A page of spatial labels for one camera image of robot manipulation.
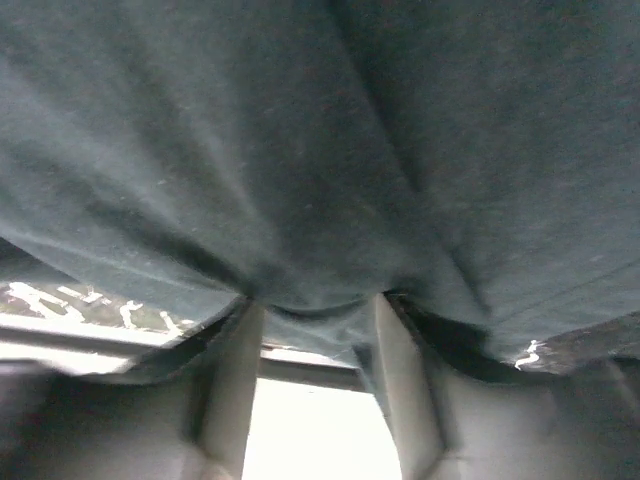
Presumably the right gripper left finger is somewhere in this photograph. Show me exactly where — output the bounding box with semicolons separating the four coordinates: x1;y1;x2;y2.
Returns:
1;299;264;479

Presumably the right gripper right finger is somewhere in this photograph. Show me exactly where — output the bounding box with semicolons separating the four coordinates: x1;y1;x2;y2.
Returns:
372;296;639;479

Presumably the black t-shirt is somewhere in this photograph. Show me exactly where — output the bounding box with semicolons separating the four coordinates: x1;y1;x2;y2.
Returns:
1;1;639;377

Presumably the black marbled table mat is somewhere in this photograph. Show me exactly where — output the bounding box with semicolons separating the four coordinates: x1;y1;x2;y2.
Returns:
1;242;639;377

